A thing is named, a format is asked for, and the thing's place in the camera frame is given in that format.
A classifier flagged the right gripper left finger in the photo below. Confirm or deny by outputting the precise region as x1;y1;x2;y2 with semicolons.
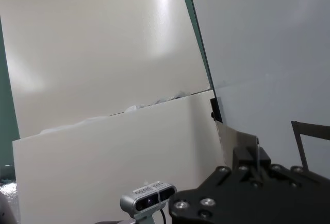
233;146;256;173

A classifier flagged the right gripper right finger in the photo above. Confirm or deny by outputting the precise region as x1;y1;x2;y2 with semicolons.
258;146;271;169

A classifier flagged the small white board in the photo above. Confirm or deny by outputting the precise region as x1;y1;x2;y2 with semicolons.
12;90;227;224

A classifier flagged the large white board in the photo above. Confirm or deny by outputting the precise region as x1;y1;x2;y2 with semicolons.
0;0;215;140

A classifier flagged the shiny bubble wrap sheet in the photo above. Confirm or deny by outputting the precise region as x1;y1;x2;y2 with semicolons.
0;180;18;200

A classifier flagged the black tape frame outline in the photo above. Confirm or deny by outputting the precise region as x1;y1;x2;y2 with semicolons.
291;120;330;172

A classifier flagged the black table frame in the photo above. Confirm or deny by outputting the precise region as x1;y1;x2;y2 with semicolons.
185;0;223;124

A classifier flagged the silver depth camera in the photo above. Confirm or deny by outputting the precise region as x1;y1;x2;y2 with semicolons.
120;180;178;219

